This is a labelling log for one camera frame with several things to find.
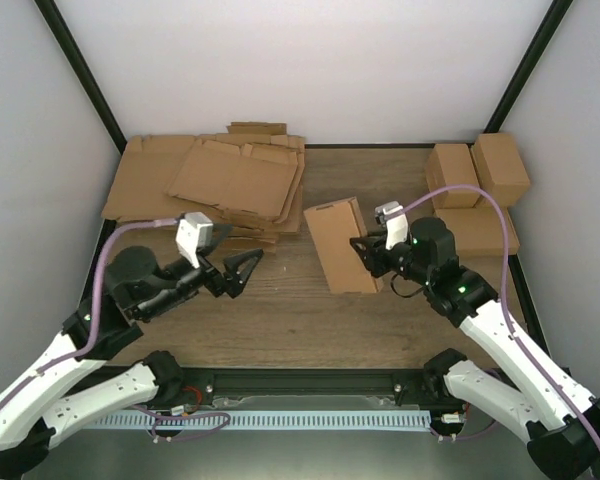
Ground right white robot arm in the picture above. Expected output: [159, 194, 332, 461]
[349, 217, 600, 479]

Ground right black frame post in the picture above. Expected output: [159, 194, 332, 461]
[483, 0, 574, 134]

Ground brown cardboard box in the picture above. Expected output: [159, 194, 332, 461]
[304, 197, 383, 294]

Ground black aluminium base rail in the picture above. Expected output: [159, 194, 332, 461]
[149, 367, 450, 406]

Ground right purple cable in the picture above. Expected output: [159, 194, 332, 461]
[399, 183, 600, 480]

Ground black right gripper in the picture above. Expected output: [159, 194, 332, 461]
[350, 230, 433, 287]

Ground black frame post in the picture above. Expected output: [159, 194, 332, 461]
[34, 0, 127, 154]
[483, 0, 574, 134]

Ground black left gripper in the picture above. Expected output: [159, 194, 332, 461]
[141, 250, 266, 320]

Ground folded cardboard box back left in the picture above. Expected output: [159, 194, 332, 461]
[425, 144, 480, 210]

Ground folded cardboard box front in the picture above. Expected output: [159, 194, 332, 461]
[434, 208, 504, 257]

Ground stack of flat cardboard sheets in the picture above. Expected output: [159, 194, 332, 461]
[102, 122, 306, 249]

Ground purple cable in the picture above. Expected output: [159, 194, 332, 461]
[399, 183, 600, 480]
[0, 216, 181, 426]

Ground light blue slotted cable duct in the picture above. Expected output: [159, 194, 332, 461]
[89, 410, 431, 433]

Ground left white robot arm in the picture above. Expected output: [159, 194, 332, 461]
[0, 214, 264, 479]

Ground left black frame post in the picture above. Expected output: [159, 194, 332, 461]
[34, 0, 127, 154]

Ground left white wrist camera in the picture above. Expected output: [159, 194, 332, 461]
[175, 212, 213, 269]

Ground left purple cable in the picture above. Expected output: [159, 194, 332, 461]
[0, 216, 181, 426]

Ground folded cardboard box back right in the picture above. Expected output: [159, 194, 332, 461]
[471, 133, 531, 207]

